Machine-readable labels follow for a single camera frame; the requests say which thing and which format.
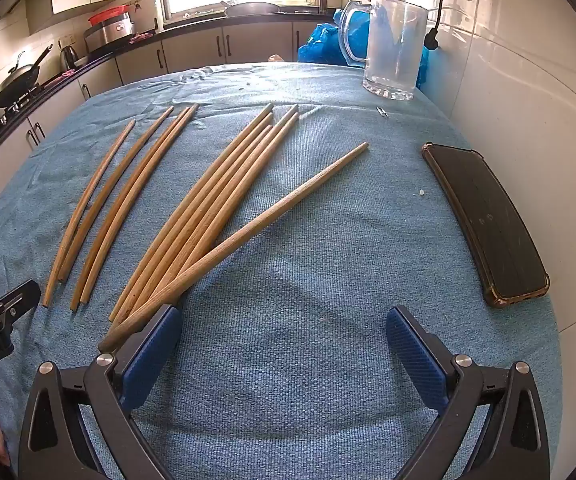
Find black kitchen countertop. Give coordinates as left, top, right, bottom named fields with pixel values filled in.
left=0, top=7, right=340, bottom=181

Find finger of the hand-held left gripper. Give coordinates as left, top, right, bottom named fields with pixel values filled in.
left=0, top=280, right=42, bottom=333

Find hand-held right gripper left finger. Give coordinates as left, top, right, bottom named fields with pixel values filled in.
left=17, top=304, right=184, bottom=480

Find clear glass jug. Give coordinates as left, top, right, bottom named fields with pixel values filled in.
left=340, top=0, right=429, bottom=102

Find steel pot with red lid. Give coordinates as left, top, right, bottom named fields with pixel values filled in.
left=83, top=4, right=135, bottom=54

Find black power cable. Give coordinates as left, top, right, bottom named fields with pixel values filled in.
left=424, top=0, right=461, bottom=52

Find steel kettle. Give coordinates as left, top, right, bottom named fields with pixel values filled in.
left=58, top=44, right=80, bottom=71

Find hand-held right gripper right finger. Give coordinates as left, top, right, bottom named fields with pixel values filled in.
left=385, top=305, right=551, bottom=480

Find black smartphone in case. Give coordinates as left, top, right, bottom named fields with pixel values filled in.
left=421, top=142, right=551, bottom=309

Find black wok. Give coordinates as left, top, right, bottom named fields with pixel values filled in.
left=0, top=44, right=54, bottom=109

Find blue plastic bag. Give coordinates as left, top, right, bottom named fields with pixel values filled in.
left=296, top=7, right=436, bottom=90

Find white base kitchen cabinets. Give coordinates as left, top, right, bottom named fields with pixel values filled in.
left=0, top=19, right=341, bottom=241

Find blue towel table cover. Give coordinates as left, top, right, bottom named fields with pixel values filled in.
left=0, top=62, right=565, bottom=480

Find black gas stove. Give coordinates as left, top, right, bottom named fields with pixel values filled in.
left=0, top=86, right=45, bottom=147

